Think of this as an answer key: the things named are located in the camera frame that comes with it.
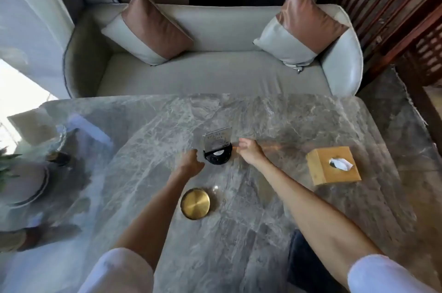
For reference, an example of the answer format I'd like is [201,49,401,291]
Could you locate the person's left hand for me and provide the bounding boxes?
[176,149,206,179]

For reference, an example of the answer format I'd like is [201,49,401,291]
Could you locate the person's right hand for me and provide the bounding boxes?
[236,137,267,166]

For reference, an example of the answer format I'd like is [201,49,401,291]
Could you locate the person's right forearm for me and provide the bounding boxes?
[256,158,384,290]

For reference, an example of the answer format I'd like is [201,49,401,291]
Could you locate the person's left forearm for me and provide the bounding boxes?
[111,169,194,272]

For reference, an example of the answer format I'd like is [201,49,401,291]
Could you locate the black round sign holder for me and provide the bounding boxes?
[203,143,233,165]

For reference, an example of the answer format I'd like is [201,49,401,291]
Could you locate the round brass coaster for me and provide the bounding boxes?
[180,189,210,220]

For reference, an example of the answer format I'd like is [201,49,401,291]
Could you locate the grey fabric sofa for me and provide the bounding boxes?
[63,3,364,99]

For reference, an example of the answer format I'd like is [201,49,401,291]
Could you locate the yellow wooden tissue box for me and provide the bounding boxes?
[305,146,362,186]

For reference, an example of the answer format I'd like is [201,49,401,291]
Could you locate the white tissue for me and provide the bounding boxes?
[329,157,354,172]

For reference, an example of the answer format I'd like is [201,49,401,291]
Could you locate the brown and grey cushion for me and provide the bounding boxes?
[253,0,349,74]
[101,0,195,66]

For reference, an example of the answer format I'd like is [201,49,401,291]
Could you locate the green potted plant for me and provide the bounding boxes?
[0,147,23,193]

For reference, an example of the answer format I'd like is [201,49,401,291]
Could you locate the dark wooden lattice screen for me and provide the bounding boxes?
[312,0,442,145]

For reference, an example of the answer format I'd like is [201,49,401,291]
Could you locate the grey curtain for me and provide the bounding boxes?
[0,0,119,99]

